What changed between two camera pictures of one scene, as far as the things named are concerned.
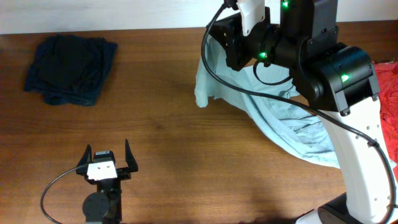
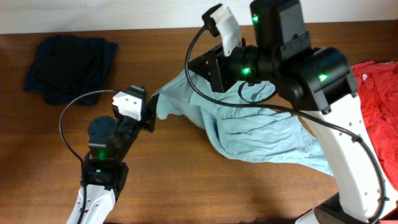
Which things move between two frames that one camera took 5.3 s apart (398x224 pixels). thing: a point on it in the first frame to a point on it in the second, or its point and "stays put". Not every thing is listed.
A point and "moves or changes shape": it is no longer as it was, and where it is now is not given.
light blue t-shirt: (299, 127) moves or changes shape
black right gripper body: (259, 45) to (244, 64)
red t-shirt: (387, 77) stays put
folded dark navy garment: (68, 69) stays put
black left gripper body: (115, 185) to (132, 126)
